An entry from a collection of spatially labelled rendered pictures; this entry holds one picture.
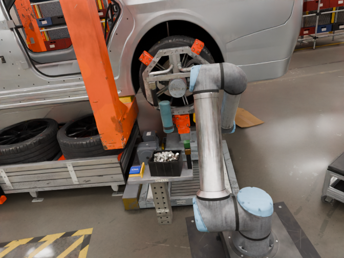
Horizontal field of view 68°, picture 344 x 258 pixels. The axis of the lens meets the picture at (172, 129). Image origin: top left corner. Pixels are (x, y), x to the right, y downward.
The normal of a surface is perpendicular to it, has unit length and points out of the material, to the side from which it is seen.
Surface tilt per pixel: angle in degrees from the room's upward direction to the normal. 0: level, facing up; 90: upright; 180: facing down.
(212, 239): 0
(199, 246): 0
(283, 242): 2
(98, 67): 90
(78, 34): 90
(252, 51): 90
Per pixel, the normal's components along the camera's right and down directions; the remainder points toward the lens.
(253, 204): -0.02, -0.88
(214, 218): -0.08, 0.03
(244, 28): -0.04, 0.47
